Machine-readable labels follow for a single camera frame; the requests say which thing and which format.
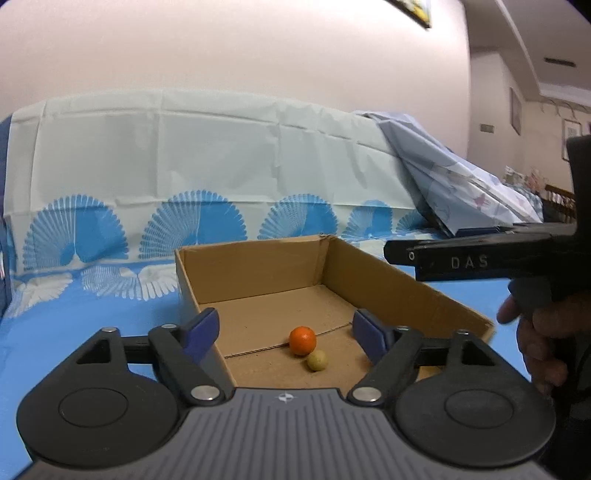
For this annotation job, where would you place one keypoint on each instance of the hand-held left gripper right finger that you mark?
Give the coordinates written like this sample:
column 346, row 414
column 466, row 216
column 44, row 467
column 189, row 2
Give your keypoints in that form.
column 369, row 334

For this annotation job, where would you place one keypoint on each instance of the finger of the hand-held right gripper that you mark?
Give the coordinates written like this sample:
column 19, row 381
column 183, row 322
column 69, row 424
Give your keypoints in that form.
column 400, row 254

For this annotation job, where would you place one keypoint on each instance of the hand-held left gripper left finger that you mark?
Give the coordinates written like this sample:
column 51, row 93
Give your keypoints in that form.
column 203, row 330

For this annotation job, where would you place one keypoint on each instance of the yellow-green round fruit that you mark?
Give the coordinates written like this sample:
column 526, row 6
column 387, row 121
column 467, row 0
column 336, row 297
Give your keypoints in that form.
column 317, row 361

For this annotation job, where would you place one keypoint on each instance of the rough-skinned orange mandarin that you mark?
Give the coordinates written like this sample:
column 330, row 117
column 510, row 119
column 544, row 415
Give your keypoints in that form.
column 303, row 340

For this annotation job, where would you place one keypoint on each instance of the brown cardboard box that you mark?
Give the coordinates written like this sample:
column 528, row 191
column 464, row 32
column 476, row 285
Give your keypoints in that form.
column 258, row 272

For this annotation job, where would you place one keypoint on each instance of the person's right hand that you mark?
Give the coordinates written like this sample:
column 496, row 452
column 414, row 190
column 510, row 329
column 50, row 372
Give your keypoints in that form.
column 540, row 350

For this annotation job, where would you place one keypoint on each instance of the pale blue printed blanket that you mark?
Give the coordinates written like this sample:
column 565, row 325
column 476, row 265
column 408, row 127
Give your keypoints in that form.
column 461, row 184

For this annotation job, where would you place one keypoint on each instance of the blue fan-print bed sheet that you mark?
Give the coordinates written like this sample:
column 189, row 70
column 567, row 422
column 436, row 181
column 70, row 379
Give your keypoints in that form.
column 92, row 304

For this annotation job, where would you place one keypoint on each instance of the ceiling air vent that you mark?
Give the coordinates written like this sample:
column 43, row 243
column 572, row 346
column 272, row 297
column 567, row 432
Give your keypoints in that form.
column 558, row 60

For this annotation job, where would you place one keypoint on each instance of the blue fabric sofa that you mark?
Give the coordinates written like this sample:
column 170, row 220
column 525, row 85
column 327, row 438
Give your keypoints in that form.
column 3, row 184

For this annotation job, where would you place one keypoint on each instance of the dark wooden rail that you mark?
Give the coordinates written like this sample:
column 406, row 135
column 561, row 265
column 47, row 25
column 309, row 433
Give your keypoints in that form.
column 559, row 198

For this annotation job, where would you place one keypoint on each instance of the framed wall picture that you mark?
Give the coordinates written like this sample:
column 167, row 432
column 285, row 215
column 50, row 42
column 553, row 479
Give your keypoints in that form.
column 415, row 11
column 515, row 110
column 571, row 138

